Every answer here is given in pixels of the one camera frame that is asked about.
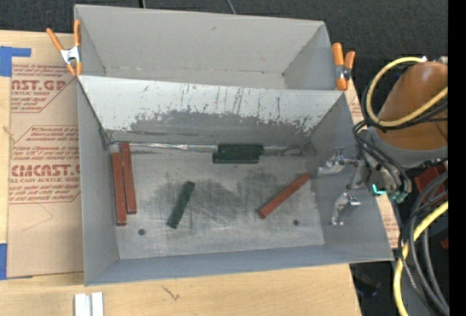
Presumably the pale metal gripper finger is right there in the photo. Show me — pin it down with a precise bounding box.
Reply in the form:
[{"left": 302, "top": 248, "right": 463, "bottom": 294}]
[
  {"left": 317, "top": 147, "right": 356, "bottom": 178},
  {"left": 330, "top": 191, "right": 363, "bottom": 227}
]

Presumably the red-brown flat block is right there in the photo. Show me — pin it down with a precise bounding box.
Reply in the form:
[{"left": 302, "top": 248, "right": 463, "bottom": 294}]
[
  {"left": 258, "top": 172, "right": 312, "bottom": 220},
  {"left": 111, "top": 151, "right": 129, "bottom": 226},
  {"left": 119, "top": 141, "right": 138, "bottom": 215}
]

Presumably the dark green flat block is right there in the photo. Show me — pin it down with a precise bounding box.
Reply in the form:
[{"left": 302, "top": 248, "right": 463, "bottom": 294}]
[
  {"left": 211, "top": 151, "right": 261, "bottom": 165},
  {"left": 166, "top": 180, "right": 197, "bottom": 229},
  {"left": 217, "top": 143, "right": 265, "bottom": 157}
]

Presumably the grey metal bin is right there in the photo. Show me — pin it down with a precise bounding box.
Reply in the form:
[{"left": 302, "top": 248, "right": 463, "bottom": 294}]
[{"left": 74, "top": 4, "right": 396, "bottom": 287}]

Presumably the brown cardboard board, red print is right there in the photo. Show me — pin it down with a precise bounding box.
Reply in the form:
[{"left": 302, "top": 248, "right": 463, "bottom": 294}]
[{"left": 0, "top": 29, "right": 402, "bottom": 280}]

